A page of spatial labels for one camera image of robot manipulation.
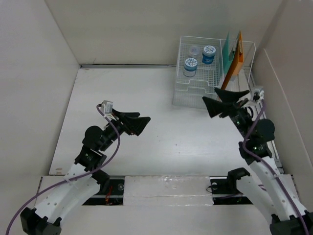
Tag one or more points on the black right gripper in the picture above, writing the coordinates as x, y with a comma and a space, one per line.
231, 105

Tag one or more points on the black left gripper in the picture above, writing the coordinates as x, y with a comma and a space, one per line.
130, 125

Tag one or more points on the orange file folder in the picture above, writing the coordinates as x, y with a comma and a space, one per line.
236, 63

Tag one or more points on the blue pin jar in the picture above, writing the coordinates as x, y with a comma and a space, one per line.
190, 67
208, 54

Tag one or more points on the green clip file folder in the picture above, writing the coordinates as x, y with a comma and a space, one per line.
228, 52

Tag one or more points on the clear paper clip jar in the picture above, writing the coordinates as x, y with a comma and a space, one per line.
194, 51

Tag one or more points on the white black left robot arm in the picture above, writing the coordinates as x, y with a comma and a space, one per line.
85, 177

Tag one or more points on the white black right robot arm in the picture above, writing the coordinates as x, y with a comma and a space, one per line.
285, 214

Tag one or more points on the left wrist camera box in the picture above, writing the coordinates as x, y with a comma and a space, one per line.
106, 108

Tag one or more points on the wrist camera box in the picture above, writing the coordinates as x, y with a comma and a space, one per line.
106, 108
256, 96

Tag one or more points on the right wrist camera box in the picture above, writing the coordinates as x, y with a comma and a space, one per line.
256, 96

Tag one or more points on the white wire desk organizer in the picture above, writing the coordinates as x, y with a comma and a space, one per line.
189, 91

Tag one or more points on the metal rail at back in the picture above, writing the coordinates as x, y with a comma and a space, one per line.
125, 66

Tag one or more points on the front mounting rail with wires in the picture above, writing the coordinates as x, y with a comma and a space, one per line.
167, 191

